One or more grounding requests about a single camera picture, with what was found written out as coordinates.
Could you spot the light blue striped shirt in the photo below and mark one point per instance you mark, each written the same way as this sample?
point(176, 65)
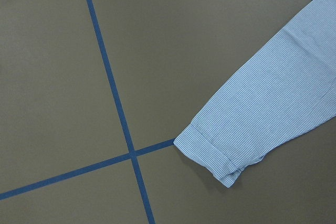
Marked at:
point(283, 91)

